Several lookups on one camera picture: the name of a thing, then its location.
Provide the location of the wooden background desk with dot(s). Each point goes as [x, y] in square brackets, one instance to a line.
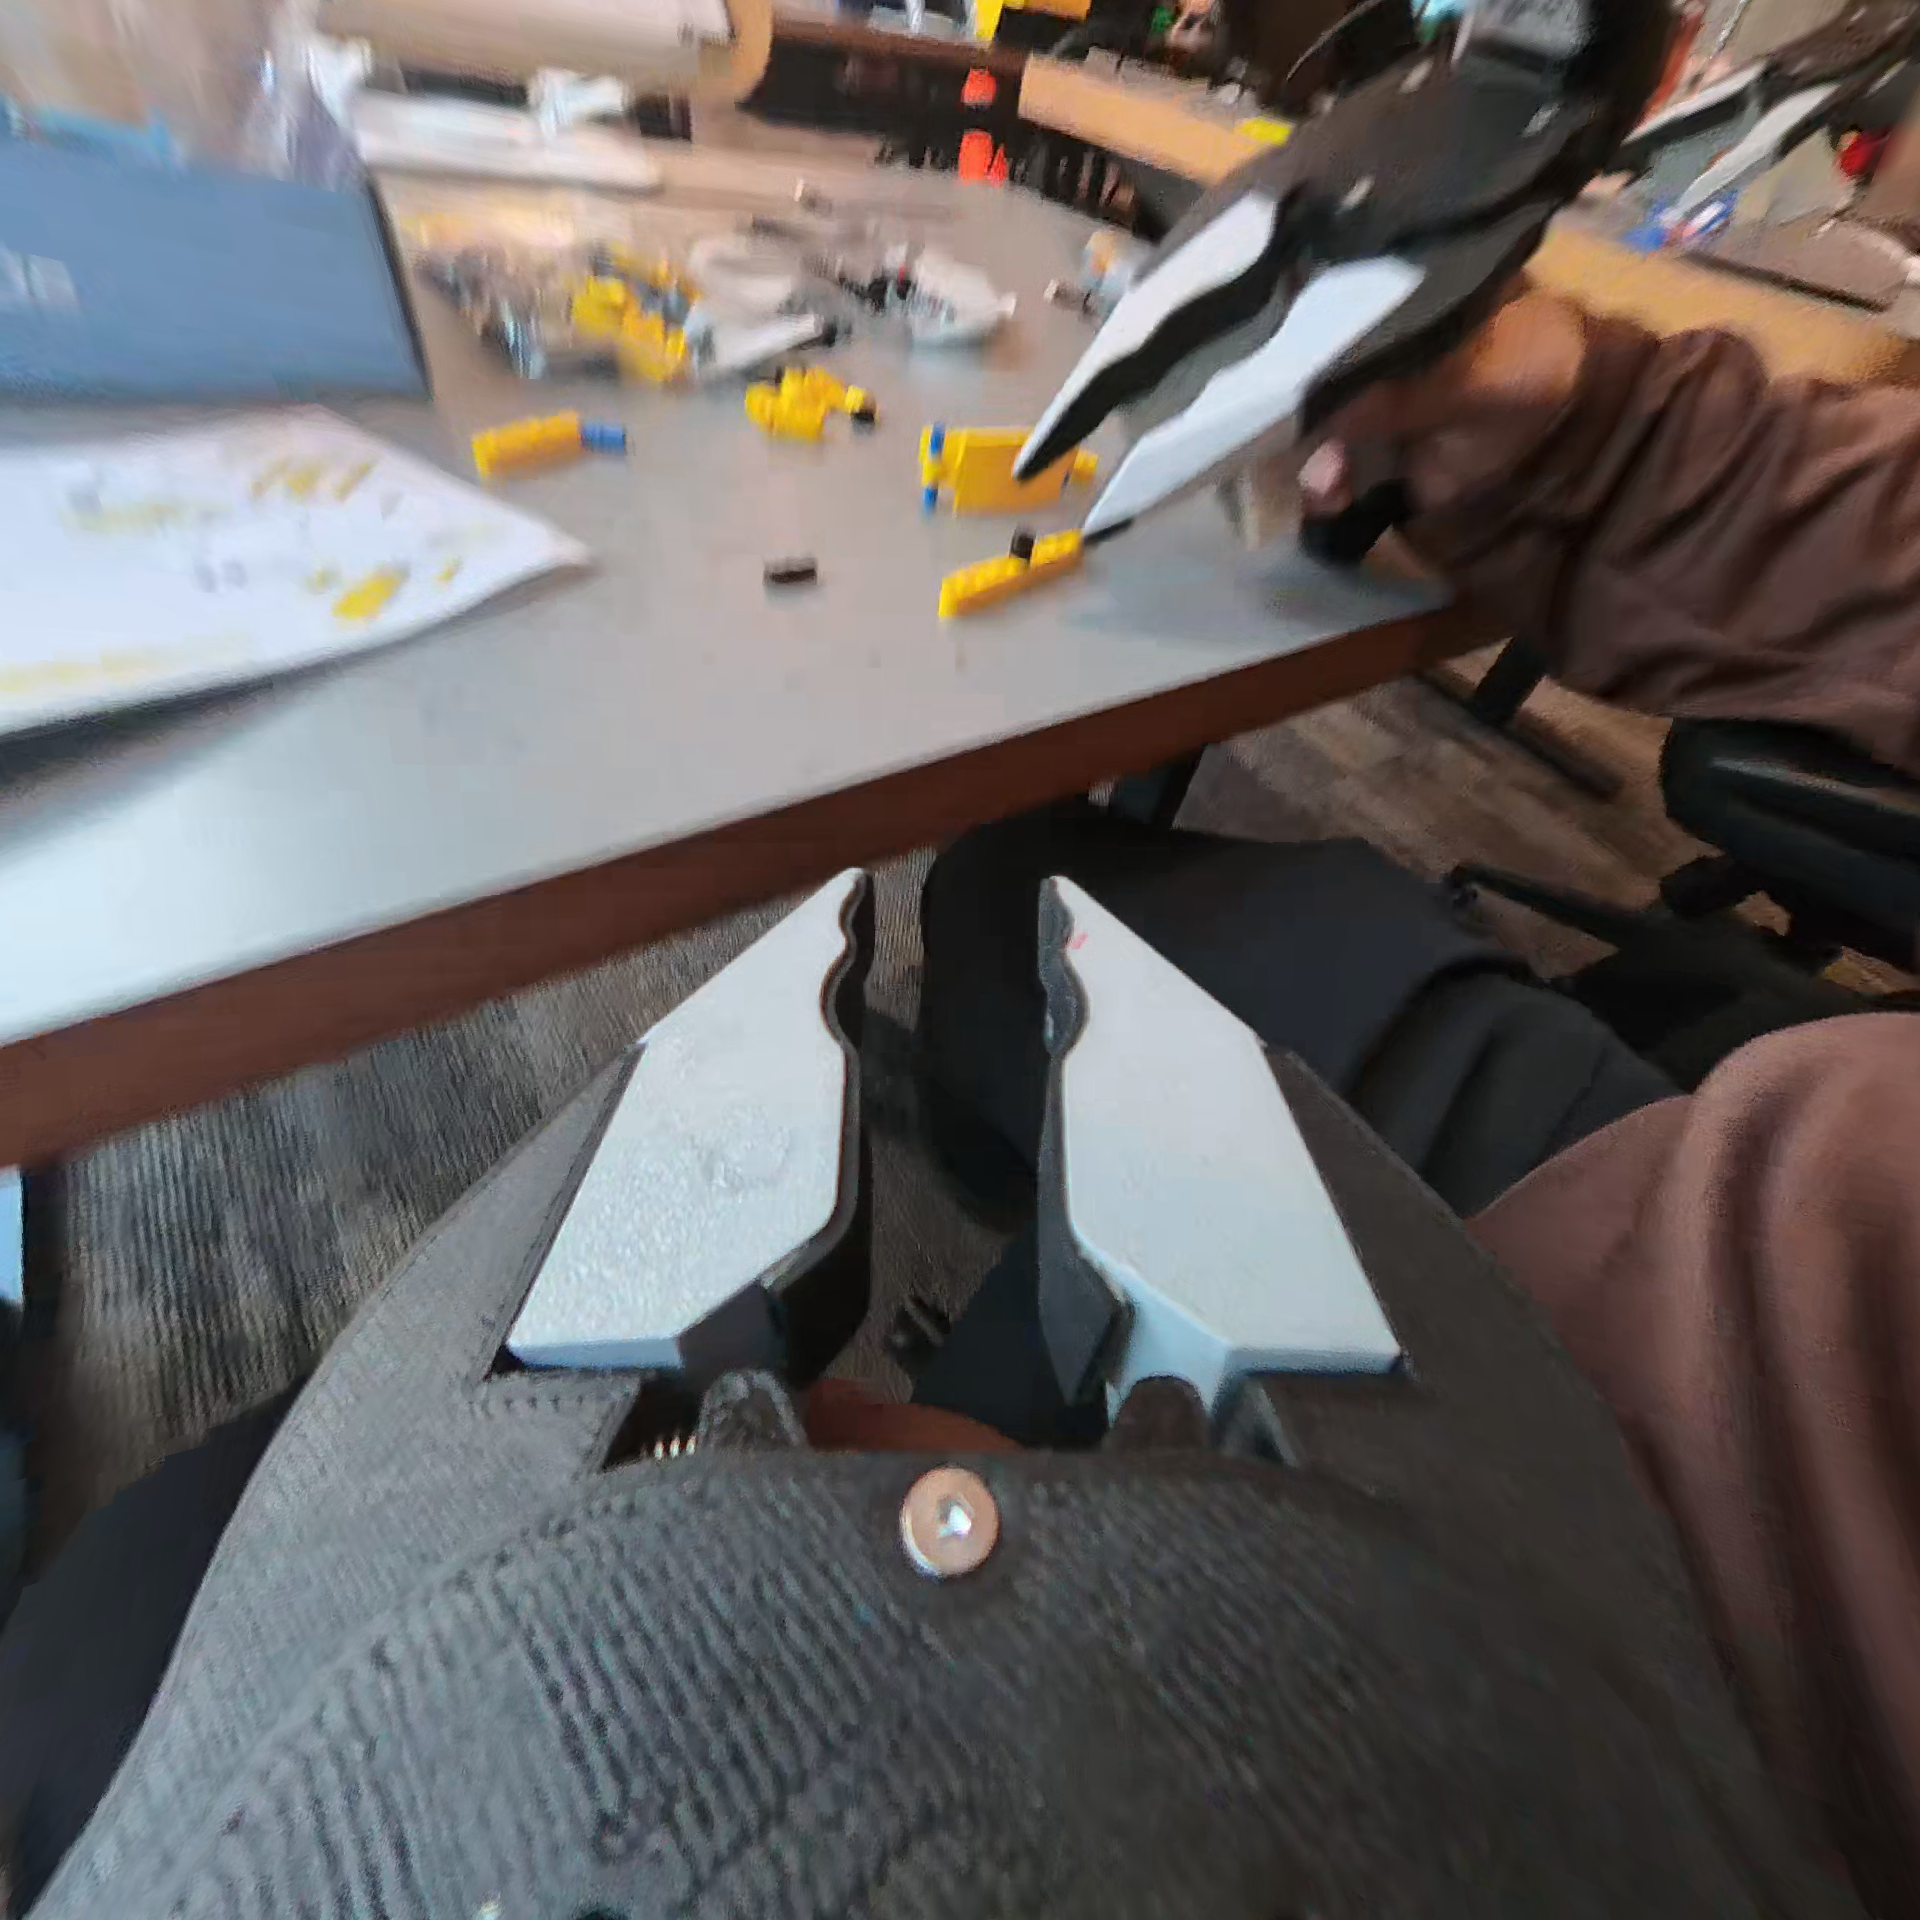
[1138, 122]

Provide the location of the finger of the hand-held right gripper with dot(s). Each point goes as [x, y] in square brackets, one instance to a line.
[1290, 369]
[1170, 299]

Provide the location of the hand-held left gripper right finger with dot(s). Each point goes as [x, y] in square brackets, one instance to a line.
[1215, 1200]

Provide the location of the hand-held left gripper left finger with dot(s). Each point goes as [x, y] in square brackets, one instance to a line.
[703, 1172]

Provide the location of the short thick yellow beam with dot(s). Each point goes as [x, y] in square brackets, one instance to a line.
[522, 443]

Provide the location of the black office chair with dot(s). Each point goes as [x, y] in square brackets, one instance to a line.
[1800, 809]

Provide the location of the blue cardboard kit box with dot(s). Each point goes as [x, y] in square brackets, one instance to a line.
[194, 269]

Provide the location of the white instruction booklet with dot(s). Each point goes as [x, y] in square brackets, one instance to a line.
[227, 557]

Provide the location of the orange plastic item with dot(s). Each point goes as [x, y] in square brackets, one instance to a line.
[972, 152]

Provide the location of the person's torso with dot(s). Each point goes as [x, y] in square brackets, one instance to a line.
[1726, 1352]

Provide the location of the clear bag yellow connectors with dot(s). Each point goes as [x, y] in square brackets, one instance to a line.
[600, 314]

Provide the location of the person's right hand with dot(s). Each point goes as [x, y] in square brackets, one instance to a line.
[1455, 390]

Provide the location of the person's right forearm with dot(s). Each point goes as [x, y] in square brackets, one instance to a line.
[1726, 496]

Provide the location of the yellow curved panel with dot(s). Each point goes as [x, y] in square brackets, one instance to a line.
[997, 467]

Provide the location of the long yellow holed beam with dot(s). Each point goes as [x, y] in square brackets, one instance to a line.
[1012, 572]

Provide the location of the yellow angled panel piece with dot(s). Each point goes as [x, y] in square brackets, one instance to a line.
[799, 407]

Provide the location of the clear bag black parts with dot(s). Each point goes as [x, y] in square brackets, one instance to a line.
[930, 296]

